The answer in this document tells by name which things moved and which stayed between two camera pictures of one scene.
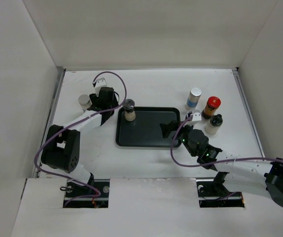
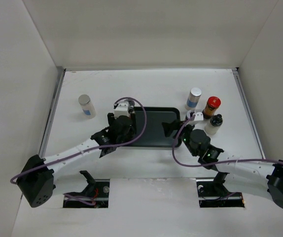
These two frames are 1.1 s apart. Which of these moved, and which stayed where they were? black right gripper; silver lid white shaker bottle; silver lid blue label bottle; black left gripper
Moved: black left gripper
Stayed: black right gripper; silver lid blue label bottle; silver lid white shaker bottle
